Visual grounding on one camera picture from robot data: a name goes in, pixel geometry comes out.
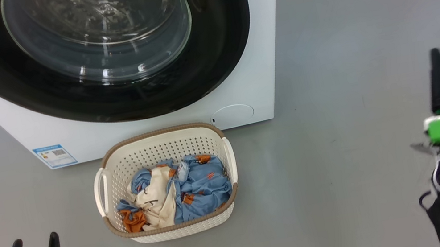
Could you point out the cream and blue garment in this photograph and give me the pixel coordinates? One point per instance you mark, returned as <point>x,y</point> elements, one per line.
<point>156,198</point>

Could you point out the black glass washing machine door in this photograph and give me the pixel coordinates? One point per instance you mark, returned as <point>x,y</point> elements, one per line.
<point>62,101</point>

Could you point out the blue garment orange print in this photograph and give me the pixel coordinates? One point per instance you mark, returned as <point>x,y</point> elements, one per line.
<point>206,187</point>

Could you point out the cream laundry basket brown rim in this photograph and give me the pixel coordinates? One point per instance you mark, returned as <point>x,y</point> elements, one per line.
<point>160,145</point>

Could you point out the white front-load washing machine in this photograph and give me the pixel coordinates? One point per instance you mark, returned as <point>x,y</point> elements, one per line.
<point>242,47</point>

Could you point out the blue energy label sticker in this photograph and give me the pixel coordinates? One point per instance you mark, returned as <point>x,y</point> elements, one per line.
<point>54,156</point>

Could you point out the oval drain filter cover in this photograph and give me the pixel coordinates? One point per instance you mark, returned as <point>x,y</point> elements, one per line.
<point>232,113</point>

